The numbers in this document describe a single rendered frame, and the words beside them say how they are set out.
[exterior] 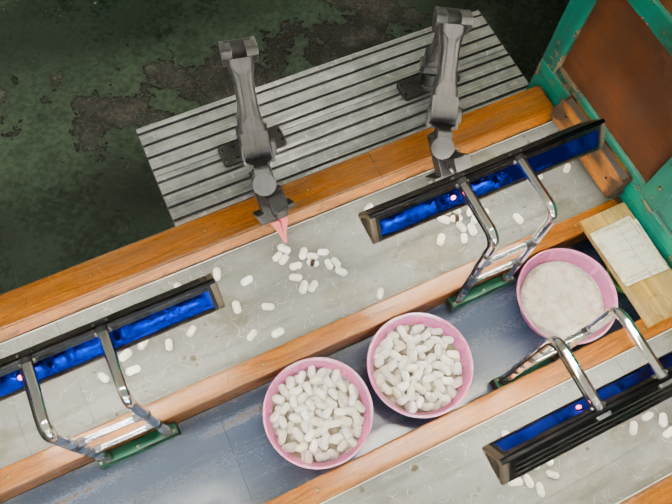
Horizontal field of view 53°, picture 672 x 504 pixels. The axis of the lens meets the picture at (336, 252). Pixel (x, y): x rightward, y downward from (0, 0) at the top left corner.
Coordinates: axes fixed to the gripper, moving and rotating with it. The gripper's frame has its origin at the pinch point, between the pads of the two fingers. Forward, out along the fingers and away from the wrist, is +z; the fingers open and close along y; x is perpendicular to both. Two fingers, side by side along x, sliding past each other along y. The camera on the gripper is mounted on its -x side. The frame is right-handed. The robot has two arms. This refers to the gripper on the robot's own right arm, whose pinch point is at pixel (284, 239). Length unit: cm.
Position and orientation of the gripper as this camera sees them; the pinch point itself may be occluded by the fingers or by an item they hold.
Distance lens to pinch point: 174.0
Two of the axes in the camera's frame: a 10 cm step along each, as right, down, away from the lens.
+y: 9.0, -3.8, 2.0
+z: 3.0, 8.9, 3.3
